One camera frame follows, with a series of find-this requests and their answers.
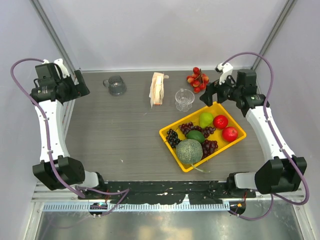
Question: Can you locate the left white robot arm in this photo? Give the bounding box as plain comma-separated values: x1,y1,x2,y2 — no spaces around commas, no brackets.
30,58,107,199

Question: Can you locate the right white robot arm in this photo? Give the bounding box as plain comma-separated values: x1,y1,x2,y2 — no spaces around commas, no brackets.
200,69,307,197

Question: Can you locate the grey glass coffee server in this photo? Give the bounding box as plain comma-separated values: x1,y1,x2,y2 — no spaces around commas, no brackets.
102,75,127,96

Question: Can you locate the red apple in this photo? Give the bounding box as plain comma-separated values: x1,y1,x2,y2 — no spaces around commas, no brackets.
213,114,229,129
222,126,238,142

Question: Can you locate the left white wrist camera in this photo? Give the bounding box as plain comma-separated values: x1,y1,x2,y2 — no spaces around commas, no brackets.
42,58,70,80

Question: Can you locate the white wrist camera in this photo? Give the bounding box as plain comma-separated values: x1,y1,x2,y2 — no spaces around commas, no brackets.
215,62,234,85
42,58,70,80

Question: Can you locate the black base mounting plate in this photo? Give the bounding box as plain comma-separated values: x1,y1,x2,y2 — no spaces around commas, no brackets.
77,180,257,206

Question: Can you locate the coffee filter paper pack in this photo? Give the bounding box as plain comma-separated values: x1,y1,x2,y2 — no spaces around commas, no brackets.
149,72,169,108

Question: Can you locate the purple grape bunch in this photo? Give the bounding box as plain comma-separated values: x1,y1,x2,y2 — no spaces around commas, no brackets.
178,122,216,139
201,139,218,159

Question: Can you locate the clear plastic coffee dripper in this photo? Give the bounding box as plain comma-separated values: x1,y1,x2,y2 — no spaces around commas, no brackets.
175,88,195,112

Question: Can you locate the green lime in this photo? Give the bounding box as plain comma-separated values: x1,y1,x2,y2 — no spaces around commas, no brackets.
186,130,205,144

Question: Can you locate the purple grape bunch lower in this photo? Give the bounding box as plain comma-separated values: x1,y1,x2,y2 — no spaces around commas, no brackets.
201,139,218,159

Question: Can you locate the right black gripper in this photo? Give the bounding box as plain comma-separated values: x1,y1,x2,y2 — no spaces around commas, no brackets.
199,72,241,107

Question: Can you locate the red apple lower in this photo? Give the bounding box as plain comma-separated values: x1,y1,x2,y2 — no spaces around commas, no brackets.
222,126,238,142

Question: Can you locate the purple grape bunch upper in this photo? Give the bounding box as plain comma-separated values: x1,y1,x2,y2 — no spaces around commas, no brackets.
178,122,216,139

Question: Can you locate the green pear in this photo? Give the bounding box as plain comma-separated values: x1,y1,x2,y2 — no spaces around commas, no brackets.
199,112,214,128

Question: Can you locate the red apple upper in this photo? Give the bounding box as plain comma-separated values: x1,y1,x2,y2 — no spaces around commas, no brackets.
213,114,229,129

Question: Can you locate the yellow plastic tray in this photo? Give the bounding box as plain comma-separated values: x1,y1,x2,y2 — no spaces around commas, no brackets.
159,102,247,173

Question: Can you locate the black grape bunch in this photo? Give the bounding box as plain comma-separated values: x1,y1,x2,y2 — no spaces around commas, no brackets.
165,128,181,149

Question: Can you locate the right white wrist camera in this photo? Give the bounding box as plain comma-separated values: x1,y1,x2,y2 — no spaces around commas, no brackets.
215,62,234,85

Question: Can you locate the netted green melon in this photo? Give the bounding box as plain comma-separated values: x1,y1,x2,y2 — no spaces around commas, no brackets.
176,139,203,165

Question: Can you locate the white slotted cable duct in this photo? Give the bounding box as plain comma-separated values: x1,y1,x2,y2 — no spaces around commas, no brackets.
42,201,230,213

